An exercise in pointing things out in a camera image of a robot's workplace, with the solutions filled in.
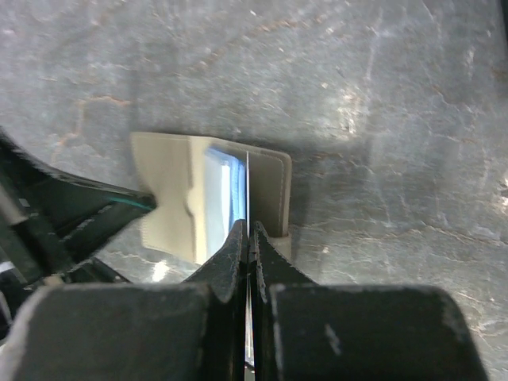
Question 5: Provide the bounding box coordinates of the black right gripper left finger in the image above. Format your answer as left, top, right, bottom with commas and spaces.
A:
1, 220, 246, 380

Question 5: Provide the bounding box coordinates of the beige leather card holder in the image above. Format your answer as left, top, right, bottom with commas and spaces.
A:
130, 132, 292, 264

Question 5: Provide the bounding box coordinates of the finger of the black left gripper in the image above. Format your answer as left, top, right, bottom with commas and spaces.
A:
1, 131, 156, 285

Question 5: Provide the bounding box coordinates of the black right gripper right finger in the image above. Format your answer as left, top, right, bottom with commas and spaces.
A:
251, 223, 487, 380

